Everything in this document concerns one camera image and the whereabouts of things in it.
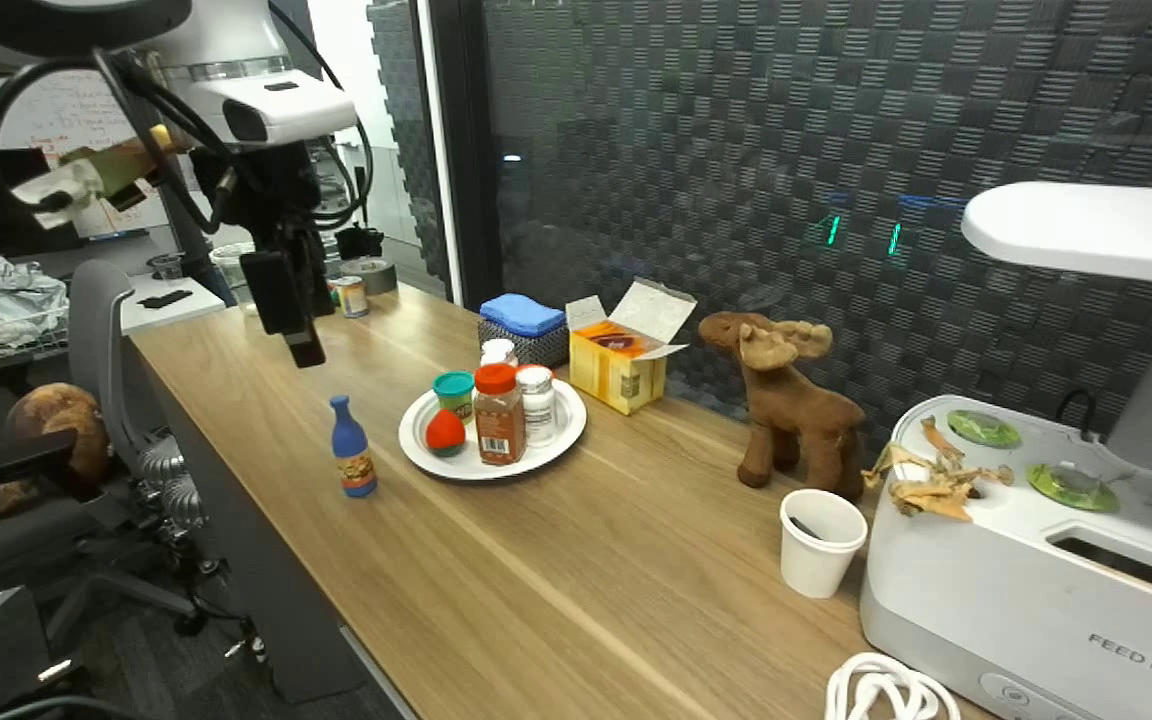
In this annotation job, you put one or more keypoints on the white bottle green label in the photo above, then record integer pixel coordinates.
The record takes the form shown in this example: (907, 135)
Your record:
(497, 351)

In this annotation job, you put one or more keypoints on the white paper plate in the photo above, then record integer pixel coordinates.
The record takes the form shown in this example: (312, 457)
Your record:
(545, 440)

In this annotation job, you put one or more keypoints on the blue toy bottle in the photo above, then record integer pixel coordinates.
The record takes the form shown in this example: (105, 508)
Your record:
(351, 447)

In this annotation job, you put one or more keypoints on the teal lid green jar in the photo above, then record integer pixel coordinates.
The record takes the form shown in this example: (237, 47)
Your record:
(453, 391)

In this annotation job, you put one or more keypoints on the blue sponge on grey box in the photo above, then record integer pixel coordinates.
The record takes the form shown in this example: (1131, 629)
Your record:
(538, 328)

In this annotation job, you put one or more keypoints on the red strawberry toy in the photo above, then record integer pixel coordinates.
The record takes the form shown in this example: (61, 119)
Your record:
(445, 432)

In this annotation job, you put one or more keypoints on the white pill bottle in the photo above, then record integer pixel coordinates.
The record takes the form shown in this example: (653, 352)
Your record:
(538, 391)

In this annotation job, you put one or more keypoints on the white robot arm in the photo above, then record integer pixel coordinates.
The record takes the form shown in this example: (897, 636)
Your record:
(221, 121)

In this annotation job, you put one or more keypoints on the orange lid spice jar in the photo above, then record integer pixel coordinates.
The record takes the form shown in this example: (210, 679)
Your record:
(497, 412)

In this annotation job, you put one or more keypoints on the white appliance base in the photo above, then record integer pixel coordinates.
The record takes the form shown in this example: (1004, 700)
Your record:
(1011, 558)

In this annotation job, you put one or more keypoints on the brown moose plush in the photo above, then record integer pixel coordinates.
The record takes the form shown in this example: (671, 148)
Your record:
(795, 424)

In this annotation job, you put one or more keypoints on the white paper cup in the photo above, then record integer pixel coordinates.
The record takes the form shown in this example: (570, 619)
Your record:
(817, 542)

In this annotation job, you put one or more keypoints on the yellow cardboard box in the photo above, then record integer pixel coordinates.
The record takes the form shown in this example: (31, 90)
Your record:
(623, 352)

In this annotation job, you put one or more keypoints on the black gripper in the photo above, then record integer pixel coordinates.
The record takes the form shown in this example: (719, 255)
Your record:
(272, 197)

